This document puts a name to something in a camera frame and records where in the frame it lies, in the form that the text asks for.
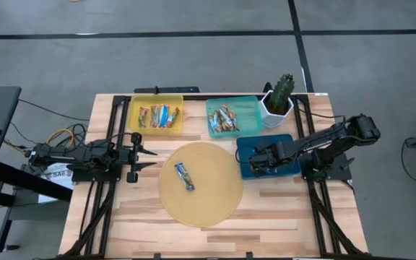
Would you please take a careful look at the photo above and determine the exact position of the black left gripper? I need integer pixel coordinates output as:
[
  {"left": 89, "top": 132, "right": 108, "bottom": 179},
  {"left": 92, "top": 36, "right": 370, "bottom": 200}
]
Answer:
[{"left": 118, "top": 132, "right": 158, "bottom": 183}]

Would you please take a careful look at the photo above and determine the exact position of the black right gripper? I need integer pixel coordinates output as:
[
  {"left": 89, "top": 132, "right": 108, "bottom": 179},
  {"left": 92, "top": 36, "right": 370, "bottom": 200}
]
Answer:
[{"left": 248, "top": 141, "right": 290, "bottom": 178}]

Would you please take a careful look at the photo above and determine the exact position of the purple blue granola bar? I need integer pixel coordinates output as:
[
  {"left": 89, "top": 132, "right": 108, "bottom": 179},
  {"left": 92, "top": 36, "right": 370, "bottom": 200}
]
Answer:
[{"left": 173, "top": 162, "right": 196, "bottom": 192}]

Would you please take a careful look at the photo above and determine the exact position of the dark blue plastic bin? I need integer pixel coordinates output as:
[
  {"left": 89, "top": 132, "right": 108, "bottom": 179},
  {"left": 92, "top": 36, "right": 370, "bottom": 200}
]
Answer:
[{"left": 235, "top": 134, "right": 303, "bottom": 181}]

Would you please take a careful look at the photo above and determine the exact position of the yellow plastic bin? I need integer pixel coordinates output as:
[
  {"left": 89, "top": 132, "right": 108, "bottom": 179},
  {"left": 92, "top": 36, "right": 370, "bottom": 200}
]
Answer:
[{"left": 127, "top": 93, "right": 184, "bottom": 135}]

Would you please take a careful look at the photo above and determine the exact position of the teal plastic bin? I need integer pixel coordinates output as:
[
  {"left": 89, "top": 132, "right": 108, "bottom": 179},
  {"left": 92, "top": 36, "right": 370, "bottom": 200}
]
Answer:
[{"left": 204, "top": 95, "right": 264, "bottom": 139}]

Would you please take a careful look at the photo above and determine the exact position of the round woven straw placemat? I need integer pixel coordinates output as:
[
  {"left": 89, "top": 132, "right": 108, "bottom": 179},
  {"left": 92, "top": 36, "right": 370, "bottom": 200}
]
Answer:
[{"left": 157, "top": 141, "right": 245, "bottom": 228}]

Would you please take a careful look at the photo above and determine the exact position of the black power strip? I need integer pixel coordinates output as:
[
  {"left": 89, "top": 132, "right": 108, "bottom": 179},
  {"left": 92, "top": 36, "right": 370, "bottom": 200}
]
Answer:
[{"left": 134, "top": 85, "right": 201, "bottom": 95}]

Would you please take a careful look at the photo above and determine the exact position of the green cactus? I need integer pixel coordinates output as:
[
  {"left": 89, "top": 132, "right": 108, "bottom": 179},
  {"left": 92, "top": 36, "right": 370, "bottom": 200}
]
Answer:
[{"left": 267, "top": 73, "right": 296, "bottom": 116}]

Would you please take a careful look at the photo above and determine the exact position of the white printed paper sheet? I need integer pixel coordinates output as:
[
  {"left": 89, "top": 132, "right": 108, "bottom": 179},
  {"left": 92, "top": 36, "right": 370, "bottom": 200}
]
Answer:
[{"left": 37, "top": 162, "right": 77, "bottom": 205}]

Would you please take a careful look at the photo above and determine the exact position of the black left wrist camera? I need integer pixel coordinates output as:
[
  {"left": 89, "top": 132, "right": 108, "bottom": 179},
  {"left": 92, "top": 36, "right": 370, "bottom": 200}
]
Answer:
[{"left": 116, "top": 148, "right": 132, "bottom": 165}]

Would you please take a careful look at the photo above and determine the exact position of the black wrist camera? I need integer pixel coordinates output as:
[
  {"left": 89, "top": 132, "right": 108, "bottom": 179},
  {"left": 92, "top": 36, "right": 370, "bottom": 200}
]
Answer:
[
  {"left": 116, "top": 148, "right": 132, "bottom": 165},
  {"left": 271, "top": 143, "right": 288, "bottom": 158}
]

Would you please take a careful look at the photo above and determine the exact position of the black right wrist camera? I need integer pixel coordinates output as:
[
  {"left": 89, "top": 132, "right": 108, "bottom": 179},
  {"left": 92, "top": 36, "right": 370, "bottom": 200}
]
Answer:
[{"left": 271, "top": 143, "right": 288, "bottom": 158}]

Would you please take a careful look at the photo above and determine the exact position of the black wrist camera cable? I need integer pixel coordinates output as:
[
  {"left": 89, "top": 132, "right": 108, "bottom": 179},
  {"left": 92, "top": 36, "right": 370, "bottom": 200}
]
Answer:
[{"left": 101, "top": 131, "right": 137, "bottom": 145}]

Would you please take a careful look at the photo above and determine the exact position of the black aluminium table frame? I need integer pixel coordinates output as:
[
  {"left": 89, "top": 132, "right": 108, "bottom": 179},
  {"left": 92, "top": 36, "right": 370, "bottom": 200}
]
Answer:
[{"left": 61, "top": 93, "right": 367, "bottom": 259}]

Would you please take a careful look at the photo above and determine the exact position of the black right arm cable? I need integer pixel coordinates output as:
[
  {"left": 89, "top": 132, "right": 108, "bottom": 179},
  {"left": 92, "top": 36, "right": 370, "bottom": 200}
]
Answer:
[{"left": 296, "top": 106, "right": 346, "bottom": 122}]

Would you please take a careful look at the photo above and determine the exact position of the yellow cable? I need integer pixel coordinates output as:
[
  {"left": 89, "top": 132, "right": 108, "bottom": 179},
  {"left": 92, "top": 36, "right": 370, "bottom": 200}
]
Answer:
[{"left": 45, "top": 128, "right": 75, "bottom": 146}]

